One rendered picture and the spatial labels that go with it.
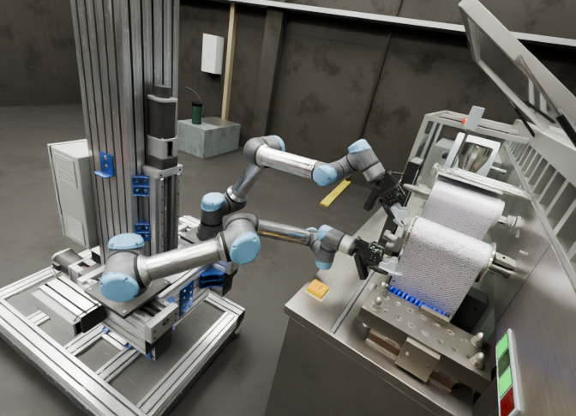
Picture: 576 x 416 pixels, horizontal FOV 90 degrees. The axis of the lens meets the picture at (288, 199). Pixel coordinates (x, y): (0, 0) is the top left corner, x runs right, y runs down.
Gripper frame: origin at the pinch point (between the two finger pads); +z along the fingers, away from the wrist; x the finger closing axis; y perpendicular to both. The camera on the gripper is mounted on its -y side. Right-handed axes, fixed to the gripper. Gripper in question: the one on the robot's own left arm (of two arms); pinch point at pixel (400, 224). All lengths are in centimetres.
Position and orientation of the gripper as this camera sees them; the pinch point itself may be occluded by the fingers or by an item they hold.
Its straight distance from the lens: 117.8
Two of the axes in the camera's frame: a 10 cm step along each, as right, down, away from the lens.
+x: 5.4, -2.7, 8.0
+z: 5.1, 8.6, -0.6
